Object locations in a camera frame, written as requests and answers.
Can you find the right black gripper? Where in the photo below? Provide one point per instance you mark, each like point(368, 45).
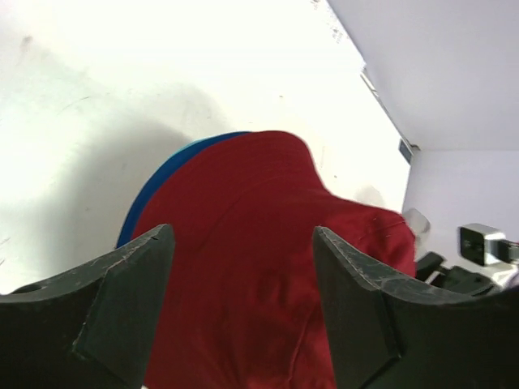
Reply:
point(431, 270)

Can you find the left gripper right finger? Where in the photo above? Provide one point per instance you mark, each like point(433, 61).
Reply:
point(388, 330)

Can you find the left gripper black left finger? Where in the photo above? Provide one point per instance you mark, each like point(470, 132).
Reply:
point(92, 326)

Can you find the grey cap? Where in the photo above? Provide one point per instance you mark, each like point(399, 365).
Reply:
point(418, 224)

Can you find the dark red hat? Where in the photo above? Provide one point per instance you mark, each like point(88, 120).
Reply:
point(242, 307)

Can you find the blue bucket hat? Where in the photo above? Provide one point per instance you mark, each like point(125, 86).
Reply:
point(153, 184)

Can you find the teal bucket hat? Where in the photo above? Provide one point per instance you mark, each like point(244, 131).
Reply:
point(185, 153)

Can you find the dark corner label sticker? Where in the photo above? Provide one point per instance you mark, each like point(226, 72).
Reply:
point(406, 150)

